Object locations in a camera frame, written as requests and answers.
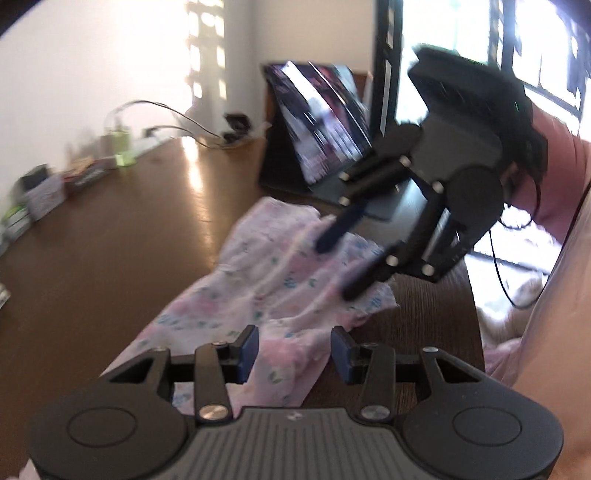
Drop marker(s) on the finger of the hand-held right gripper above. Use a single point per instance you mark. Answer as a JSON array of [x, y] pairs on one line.
[[362, 277], [339, 228]]

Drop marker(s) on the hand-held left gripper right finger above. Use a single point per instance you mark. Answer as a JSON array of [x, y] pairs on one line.
[[340, 355]]

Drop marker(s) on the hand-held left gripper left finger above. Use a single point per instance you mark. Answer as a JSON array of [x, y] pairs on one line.
[[249, 355]]

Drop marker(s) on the pink floral ruffled garment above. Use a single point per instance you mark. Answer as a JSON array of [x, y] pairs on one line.
[[277, 295]]

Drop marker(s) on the person's right forearm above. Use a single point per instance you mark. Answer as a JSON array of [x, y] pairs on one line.
[[556, 157]]

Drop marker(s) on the tablet in dark case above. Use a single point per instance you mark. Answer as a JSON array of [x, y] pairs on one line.
[[318, 120]]

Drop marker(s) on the small black case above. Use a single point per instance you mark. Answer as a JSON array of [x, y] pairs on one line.
[[238, 124]]

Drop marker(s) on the cream bedding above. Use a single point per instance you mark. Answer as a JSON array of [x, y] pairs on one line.
[[503, 318]]

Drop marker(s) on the person's pale pink clothing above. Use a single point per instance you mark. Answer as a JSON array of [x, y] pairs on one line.
[[563, 346]]

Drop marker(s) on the green charger plug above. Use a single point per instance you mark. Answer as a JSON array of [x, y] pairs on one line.
[[121, 143]]

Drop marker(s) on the dark red box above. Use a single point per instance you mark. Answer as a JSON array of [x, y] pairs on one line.
[[87, 177]]

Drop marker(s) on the white printed tin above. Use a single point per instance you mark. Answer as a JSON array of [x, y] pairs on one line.
[[46, 198]]

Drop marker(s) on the green and white packet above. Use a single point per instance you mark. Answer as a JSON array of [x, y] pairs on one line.
[[16, 224]]

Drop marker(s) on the small black box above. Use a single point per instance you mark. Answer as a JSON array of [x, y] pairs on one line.
[[34, 177]]

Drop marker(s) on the black window frame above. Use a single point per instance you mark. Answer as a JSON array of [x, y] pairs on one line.
[[388, 69]]

